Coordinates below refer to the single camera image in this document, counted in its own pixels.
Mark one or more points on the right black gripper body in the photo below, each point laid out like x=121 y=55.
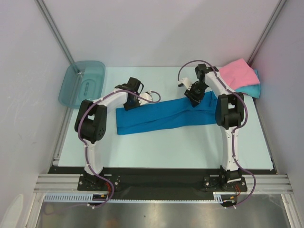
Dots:
x=193 y=95

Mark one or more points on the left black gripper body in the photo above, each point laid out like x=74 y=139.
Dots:
x=131 y=105

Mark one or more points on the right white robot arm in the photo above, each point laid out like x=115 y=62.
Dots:
x=230 y=113

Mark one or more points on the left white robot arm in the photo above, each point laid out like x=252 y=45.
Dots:
x=91 y=124

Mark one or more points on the pink folded t shirt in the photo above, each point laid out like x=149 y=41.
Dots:
x=239 y=74

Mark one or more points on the teal transparent plastic bin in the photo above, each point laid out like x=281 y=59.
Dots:
x=83 y=80

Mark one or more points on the light blue folded t shirt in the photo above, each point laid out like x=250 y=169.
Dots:
x=251 y=90

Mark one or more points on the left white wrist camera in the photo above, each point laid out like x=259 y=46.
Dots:
x=145 y=98

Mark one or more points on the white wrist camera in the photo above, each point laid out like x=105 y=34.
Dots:
x=145 y=98
x=185 y=82

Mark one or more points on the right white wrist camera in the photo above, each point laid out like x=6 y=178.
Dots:
x=185 y=82

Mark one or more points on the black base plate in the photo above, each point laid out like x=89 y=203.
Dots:
x=164 y=184

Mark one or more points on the white slotted cable duct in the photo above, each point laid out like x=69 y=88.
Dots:
x=90 y=198

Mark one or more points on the right aluminium corner post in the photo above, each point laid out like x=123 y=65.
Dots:
x=267 y=29

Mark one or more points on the aluminium corner post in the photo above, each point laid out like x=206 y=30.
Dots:
x=54 y=29
x=267 y=29

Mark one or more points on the aluminium front rail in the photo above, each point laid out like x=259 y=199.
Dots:
x=265 y=184

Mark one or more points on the left aluminium corner post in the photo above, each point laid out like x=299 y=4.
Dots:
x=54 y=29

